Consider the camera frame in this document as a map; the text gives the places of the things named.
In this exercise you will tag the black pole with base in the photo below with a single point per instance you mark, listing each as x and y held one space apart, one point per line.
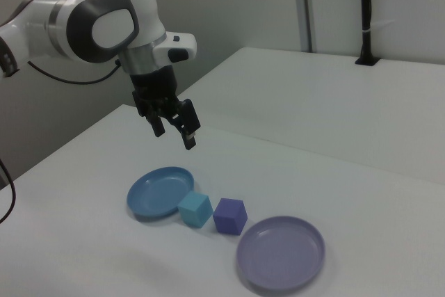
366 5

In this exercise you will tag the purple plate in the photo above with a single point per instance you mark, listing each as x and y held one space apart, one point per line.
281 255

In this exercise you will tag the light blue cube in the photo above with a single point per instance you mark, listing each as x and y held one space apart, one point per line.
194 211

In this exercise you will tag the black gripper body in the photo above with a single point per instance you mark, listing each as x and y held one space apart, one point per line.
154 88

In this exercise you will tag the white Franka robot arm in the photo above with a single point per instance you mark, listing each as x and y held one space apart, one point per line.
111 29

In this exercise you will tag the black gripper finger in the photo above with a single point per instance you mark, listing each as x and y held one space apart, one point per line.
158 126
187 119

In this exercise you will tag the blue plate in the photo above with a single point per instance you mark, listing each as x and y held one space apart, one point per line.
156 192

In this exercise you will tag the purple cube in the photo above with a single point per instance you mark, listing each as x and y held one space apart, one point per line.
229 218

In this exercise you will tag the upright grey partition post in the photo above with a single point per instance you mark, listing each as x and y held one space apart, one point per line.
305 5

